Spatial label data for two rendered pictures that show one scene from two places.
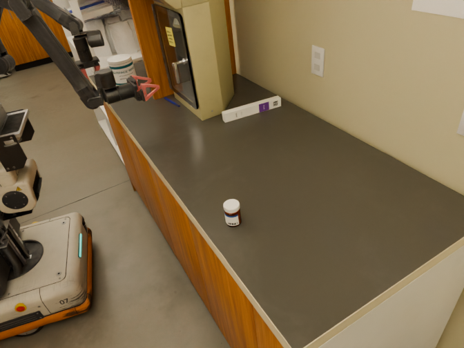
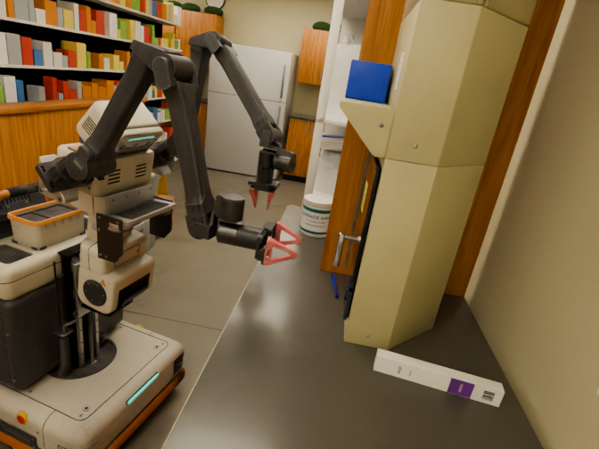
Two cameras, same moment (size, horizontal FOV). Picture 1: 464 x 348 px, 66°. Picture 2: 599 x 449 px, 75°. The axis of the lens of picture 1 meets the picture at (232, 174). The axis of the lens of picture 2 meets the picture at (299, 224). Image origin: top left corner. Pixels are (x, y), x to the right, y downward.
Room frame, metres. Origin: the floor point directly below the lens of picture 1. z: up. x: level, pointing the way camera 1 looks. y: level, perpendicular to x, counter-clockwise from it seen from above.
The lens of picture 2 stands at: (0.63, -0.17, 1.55)
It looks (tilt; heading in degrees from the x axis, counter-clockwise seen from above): 21 degrees down; 30
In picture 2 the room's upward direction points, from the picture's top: 9 degrees clockwise
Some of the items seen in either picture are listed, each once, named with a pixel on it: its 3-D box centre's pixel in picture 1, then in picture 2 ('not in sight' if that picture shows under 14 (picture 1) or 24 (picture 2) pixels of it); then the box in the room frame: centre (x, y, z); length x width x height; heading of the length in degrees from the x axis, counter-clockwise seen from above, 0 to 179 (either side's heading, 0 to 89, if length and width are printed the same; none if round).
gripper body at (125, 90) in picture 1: (127, 90); (253, 238); (1.36, 0.37, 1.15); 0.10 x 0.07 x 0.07; 25
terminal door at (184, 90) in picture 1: (175, 56); (358, 227); (1.56, 0.18, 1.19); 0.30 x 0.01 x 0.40; 25
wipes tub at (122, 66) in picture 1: (123, 70); (316, 215); (2.00, 0.53, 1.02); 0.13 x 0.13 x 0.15
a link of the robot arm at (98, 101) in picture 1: (100, 86); (221, 215); (1.33, 0.45, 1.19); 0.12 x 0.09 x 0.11; 102
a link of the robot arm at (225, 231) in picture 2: (111, 94); (230, 231); (1.33, 0.42, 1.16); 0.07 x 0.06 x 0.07; 115
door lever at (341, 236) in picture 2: (179, 71); (345, 249); (1.45, 0.16, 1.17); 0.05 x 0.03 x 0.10; 115
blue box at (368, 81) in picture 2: not in sight; (367, 81); (1.62, 0.26, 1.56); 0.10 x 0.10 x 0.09; 26
